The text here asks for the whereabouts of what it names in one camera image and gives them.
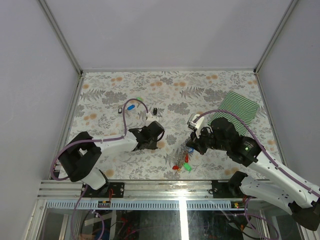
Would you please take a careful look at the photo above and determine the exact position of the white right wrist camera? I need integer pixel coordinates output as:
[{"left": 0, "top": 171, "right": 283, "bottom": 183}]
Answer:
[{"left": 187, "top": 113, "right": 205, "bottom": 138}]

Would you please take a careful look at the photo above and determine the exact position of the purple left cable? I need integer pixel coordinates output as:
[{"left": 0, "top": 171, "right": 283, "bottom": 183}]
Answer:
[{"left": 49, "top": 98, "right": 150, "bottom": 182}]

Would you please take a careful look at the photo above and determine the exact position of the aluminium front rail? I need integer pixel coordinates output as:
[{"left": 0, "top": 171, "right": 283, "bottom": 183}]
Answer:
[{"left": 37, "top": 180, "right": 246, "bottom": 210}]

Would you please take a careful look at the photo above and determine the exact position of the purple cable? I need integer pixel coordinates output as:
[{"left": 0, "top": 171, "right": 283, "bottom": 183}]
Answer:
[
  {"left": 196, "top": 109, "right": 320, "bottom": 195},
  {"left": 49, "top": 98, "right": 150, "bottom": 182}
]

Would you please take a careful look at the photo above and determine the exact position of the floral table mat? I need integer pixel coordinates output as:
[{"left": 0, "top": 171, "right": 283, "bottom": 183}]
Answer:
[{"left": 68, "top": 70, "right": 280, "bottom": 180}]

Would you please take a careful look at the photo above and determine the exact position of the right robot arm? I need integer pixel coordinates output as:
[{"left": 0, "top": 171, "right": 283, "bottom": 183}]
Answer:
[{"left": 186, "top": 114, "right": 320, "bottom": 231}]

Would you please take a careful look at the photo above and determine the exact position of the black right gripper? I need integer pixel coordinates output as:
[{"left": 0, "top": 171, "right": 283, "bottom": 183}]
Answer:
[{"left": 185, "top": 124, "right": 229, "bottom": 155}]

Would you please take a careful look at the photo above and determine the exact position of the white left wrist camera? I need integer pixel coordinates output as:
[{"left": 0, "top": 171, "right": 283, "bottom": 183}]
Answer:
[{"left": 145, "top": 112, "right": 160, "bottom": 126}]

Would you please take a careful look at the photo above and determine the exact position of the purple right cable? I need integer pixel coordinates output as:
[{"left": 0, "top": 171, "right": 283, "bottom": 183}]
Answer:
[{"left": 196, "top": 109, "right": 320, "bottom": 195}]

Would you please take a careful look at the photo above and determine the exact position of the green key tag on ring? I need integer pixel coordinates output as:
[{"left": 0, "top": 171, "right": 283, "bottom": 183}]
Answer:
[{"left": 183, "top": 162, "right": 192, "bottom": 172}]

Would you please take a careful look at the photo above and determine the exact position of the green striped cloth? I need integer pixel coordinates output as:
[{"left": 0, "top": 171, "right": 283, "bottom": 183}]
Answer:
[{"left": 208, "top": 91, "right": 259, "bottom": 136}]

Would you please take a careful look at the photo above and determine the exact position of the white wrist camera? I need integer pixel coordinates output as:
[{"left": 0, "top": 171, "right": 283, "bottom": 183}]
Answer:
[
  {"left": 145, "top": 112, "right": 160, "bottom": 126},
  {"left": 187, "top": 113, "right": 205, "bottom": 138}
]

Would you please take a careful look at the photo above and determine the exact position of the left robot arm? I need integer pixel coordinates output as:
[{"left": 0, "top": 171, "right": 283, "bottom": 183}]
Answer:
[{"left": 57, "top": 121, "right": 165, "bottom": 198}]

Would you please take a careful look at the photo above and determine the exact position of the blue key tag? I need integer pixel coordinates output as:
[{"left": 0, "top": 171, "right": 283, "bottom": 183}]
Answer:
[{"left": 127, "top": 104, "right": 135, "bottom": 111}]

